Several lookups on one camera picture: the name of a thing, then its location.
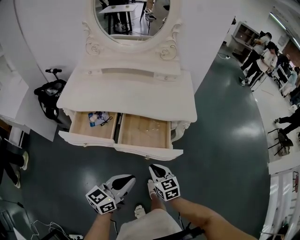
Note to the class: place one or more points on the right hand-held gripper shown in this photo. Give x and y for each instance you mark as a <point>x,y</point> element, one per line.
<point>167,189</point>

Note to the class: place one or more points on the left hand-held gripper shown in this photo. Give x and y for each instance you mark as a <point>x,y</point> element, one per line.
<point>102,201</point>

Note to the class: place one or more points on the wooden drawer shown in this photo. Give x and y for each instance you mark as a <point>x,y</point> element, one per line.
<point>143,131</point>
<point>93,133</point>

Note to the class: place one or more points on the person's right forearm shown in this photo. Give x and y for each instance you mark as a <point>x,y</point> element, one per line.
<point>199,215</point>

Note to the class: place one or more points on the person's left forearm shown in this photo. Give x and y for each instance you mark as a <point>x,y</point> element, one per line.
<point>98,227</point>

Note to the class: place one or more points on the white vanity dressing table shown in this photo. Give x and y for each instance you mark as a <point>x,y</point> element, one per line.
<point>129,93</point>

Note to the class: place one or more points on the person's right white sandal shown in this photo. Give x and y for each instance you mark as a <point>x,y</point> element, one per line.
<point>151,189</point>

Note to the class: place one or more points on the person's white sandal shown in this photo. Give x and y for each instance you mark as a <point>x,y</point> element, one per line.
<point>151,189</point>
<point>140,211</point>

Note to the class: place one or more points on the person's right leg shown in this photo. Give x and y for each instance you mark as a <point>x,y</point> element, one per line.
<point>158,202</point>

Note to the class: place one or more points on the person's left white sandal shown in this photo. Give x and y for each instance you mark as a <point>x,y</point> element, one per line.
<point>140,211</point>

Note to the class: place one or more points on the person's white dress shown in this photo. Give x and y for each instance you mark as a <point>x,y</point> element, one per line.
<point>150,225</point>

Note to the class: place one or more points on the blue packet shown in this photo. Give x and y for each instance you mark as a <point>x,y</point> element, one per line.
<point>92,124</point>

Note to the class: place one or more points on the black chest-mounted device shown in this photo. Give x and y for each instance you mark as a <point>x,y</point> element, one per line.
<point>194,232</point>

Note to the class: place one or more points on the clear plastic bag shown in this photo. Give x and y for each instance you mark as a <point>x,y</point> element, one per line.
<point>103,116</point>

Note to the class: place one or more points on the white power strip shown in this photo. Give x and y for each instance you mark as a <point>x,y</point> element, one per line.
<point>75,237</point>

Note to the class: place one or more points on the black bag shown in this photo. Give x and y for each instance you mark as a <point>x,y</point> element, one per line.
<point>47,107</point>

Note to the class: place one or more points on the black chair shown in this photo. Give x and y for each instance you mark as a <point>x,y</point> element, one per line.
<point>284,140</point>

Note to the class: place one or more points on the black scooter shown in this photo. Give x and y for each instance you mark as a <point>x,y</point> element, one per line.
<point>54,70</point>

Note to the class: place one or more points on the oval white framed mirror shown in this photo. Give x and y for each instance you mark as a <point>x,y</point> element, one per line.
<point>131,44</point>

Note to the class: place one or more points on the white side desk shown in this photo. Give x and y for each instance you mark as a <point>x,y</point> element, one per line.
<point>11,93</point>

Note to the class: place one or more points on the grey open shelf cabinet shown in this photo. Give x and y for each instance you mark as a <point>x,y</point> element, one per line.
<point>239,35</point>

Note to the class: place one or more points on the ceiling light strip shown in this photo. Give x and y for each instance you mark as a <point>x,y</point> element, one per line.
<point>277,20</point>

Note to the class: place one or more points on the white glossy furniture frame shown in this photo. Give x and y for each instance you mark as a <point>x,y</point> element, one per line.
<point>281,168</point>

